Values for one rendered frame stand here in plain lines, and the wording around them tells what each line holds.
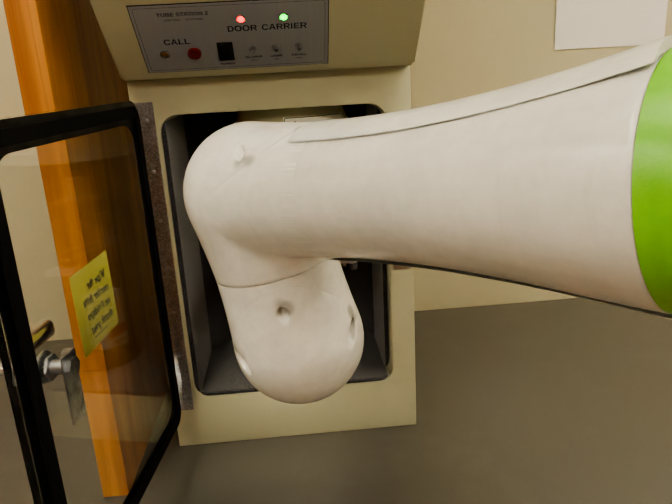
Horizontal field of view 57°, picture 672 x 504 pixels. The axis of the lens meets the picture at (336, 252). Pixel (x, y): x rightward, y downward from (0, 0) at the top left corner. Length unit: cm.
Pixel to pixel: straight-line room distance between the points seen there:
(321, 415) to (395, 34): 49
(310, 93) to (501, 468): 50
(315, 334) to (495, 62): 84
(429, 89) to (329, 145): 83
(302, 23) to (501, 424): 57
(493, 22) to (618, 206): 99
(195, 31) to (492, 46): 69
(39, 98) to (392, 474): 57
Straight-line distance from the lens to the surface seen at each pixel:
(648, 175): 24
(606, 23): 130
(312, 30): 66
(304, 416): 85
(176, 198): 76
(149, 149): 75
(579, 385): 100
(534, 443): 86
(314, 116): 76
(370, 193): 33
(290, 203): 38
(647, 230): 24
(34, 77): 68
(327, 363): 48
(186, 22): 66
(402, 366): 83
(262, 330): 47
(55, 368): 53
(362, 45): 68
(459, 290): 128
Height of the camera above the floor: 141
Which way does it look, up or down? 17 degrees down
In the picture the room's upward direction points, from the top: 3 degrees counter-clockwise
